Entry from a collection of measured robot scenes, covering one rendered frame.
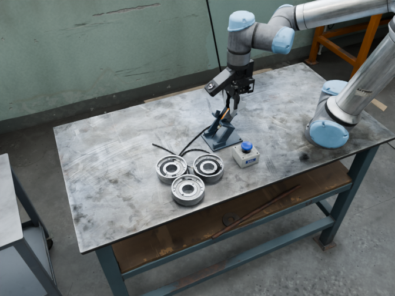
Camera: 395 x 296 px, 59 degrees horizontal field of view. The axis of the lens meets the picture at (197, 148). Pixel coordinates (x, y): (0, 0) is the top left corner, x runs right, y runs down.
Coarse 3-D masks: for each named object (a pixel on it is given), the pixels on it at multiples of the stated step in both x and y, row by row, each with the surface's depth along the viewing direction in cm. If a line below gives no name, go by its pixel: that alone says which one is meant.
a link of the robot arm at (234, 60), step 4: (228, 52) 108; (228, 56) 109; (232, 56) 107; (236, 56) 107; (240, 56) 107; (244, 56) 107; (248, 56) 108; (228, 60) 110; (232, 60) 108; (236, 60) 108; (240, 60) 108; (244, 60) 108; (248, 60) 109; (232, 64) 109; (236, 64) 108; (240, 64) 108; (244, 64) 109
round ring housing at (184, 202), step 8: (184, 176) 114; (192, 176) 114; (176, 184) 113; (184, 184) 113; (192, 184) 113; (200, 184) 113; (200, 192) 110; (176, 200) 109; (184, 200) 107; (192, 200) 107
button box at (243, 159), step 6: (240, 144) 124; (252, 144) 124; (234, 150) 123; (240, 150) 121; (252, 150) 121; (234, 156) 124; (240, 156) 119; (246, 156) 119; (252, 156) 119; (258, 156) 121; (240, 162) 120; (246, 162) 120; (252, 162) 122; (258, 162) 123
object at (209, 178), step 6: (198, 156) 120; (204, 156) 121; (210, 156) 121; (216, 156) 120; (198, 162) 120; (204, 162) 120; (210, 162) 120; (222, 162) 118; (204, 168) 121; (210, 168) 121; (216, 168) 118; (222, 168) 118; (198, 174) 115; (216, 174) 114; (222, 174) 117; (204, 180) 115; (210, 180) 115; (216, 180) 117
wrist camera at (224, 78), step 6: (222, 72) 115; (228, 72) 113; (234, 72) 112; (216, 78) 115; (222, 78) 113; (228, 78) 112; (234, 78) 113; (210, 84) 114; (216, 84) 113; (222, 84) 113; (228, 84) 114; (210, 90) 113; (216, 90) 114
